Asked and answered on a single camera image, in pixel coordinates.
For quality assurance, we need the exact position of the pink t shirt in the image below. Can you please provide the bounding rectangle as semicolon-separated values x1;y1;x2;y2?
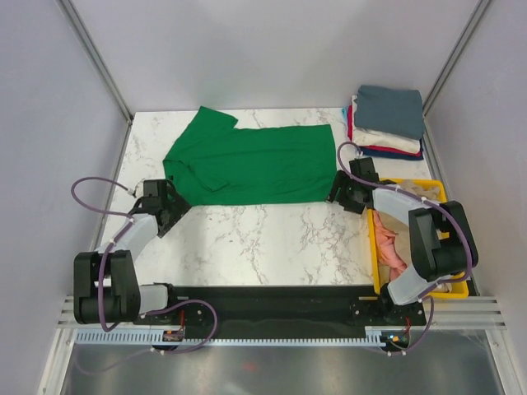
373;211;408;281

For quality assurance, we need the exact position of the folded navy t shirt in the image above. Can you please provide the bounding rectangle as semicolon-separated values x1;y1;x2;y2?
359;141;423;161

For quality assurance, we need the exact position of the aluminium extrusion rail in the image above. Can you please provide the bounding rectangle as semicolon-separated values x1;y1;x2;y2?
424;296;506;331

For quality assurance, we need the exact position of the green t shirt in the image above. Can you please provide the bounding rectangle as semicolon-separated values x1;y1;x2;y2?
162;107;337;206

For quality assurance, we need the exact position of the white slotted cable duct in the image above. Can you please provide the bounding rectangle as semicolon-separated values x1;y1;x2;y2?
75;328;408;347

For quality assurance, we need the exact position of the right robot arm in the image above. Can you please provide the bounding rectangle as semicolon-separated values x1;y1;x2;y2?
327;158;478;324

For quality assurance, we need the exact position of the left aluminium frame post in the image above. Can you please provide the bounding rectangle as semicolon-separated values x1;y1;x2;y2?
57;0;133;125

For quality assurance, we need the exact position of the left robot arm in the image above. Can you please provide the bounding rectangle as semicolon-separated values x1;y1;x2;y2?
71;176;192;332

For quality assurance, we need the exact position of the right aluminium frame post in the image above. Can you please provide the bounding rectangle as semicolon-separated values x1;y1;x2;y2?
423;0;494;117

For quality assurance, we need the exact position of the yellow plastic bin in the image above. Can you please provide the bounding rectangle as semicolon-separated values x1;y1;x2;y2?
366;178;469;300

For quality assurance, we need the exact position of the beige t shirt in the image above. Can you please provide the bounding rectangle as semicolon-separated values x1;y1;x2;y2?
367;179;446;293

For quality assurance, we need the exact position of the folded red t shirt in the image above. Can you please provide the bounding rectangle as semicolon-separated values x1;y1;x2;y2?
345;105;422;160

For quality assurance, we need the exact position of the folded cream t shirt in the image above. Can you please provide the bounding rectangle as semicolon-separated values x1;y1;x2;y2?
348;95;419;154

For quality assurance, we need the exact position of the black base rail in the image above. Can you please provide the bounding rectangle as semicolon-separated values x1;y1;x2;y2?
135;286;426;339

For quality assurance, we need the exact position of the aluminium frame post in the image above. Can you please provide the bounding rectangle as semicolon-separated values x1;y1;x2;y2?
423;0;494;117
57;0;133;125

